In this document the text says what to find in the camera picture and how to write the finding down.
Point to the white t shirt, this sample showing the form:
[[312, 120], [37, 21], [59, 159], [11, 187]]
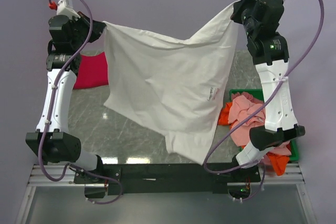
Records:
[[171, 86]]

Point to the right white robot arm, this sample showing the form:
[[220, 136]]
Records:
[[269, 51]]

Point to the green plastic bin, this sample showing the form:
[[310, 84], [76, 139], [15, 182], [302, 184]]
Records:
[[258, 94]]

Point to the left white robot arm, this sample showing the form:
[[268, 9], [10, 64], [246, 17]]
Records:
[[51, 141]]

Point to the orange t shirt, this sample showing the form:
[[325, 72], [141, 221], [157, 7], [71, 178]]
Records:
[[223, 120]]

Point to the folded red t shirt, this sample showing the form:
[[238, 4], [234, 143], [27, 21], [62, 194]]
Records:
[[93, 72]]

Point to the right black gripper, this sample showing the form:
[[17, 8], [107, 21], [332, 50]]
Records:
[[239, 6]]

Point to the pink t shirt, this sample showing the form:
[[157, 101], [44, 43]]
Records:
[[244, 119]]

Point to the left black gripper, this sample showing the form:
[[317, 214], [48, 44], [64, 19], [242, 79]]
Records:
[[97, 28]]

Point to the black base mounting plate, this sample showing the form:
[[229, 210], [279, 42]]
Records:
[[161, 178]]

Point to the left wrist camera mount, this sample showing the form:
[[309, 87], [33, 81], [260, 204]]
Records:
[[64, 7]]

